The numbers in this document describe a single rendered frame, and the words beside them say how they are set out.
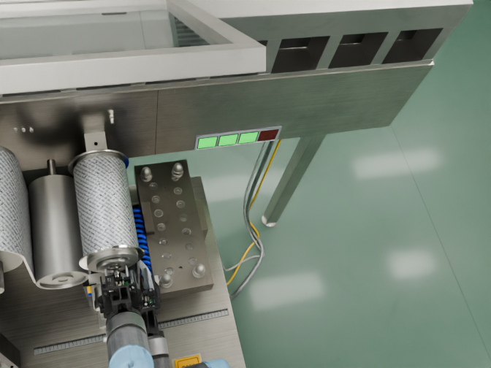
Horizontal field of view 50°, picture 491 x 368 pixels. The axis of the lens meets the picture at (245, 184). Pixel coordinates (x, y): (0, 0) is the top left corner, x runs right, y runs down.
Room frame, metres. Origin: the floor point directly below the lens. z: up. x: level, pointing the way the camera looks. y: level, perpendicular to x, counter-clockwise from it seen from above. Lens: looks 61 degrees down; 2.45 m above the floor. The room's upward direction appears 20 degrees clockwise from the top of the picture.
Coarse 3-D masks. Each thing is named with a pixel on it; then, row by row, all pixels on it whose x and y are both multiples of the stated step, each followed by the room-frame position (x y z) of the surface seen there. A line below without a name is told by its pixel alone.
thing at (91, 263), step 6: (90, 156) 0.57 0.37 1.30; (96, 156) 0.57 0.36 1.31; (114, 156) 0.60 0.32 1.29; (78, 162) 0.55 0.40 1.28; (108, 252) 0.36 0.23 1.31; (114, 252) 0.37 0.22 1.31; (120, 252) 0.37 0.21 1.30; (126, 252) 0.38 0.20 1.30; (132, 252) 0.39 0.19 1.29; (90, 258) 0.34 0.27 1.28; (96, 258) 0.34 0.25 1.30; (102, 258) 0.35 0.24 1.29; (132, 258) 0.38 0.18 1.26; (90, 264) 0.33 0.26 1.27; (132, 264) 0.38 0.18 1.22; (96, 270) 0.34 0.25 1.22
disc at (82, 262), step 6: (114, 246) 0.37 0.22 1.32; (120, 246) 0.38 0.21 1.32; (126, 246) 0.39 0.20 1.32; (132, 246) 0.39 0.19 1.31; (90, 252) 0.35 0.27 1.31; (96, 252) 0.35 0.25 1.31; (102, 252) 0.36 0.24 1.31; (138, 252) 0.40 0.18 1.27; (144, 252) 0.41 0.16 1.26; (84, 258) 0.34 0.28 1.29; (138, 258) 0.40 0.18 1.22; (84, 264) 0.33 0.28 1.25
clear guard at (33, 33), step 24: (0, 24) 0.50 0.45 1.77; (24, 24) 0.51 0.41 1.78; (48, 24) 0.52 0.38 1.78; (72, 24) 0.53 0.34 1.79; (96, 24) 0.54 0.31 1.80; (120, 24) 0.55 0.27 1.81; (144, 24) 0.56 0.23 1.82; (168, 24) 0.57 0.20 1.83; (192, 24) 0.58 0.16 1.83; (0, 48) 0.38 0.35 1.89; (24, 48) 0.38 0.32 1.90; (48, 48) 0.39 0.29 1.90; (72, 48) 0.40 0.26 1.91; (96, 48) 0.41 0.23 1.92; (120, 48) 0.42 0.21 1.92; (144, 48) 0.43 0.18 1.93
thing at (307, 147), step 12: (300, 144) 1.22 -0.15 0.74; (312, 144) 1.20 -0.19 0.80; (300, 156) 1.19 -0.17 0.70; (312, 156) 1.21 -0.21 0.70; (288, 168) 1.22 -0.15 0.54; (300, 168) 1.20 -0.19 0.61; (288, 180) 1.19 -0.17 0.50; (276, 192) 1.22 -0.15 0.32; (288, 192) 1.20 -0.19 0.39; (276, 204) 1.19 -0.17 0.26; (264, 216) 1.22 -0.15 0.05; (276, 216) 1.21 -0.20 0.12
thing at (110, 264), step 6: (108, 258) 0.35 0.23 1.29; (114, 258) 0.36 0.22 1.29; (120, 258) 0.36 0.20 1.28; (126, 258) 0.37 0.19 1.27; (96, 264) 0.34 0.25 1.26; (102, 264) 0.34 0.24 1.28; (108, 264) 0.34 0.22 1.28; (114, 264) 0.35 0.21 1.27; (120, 264) 0.36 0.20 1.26; (126, 264) 0.37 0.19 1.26; (102, 270) 0.34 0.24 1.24; (108, 270) 0.34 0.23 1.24; (120, 270) 0.36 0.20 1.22
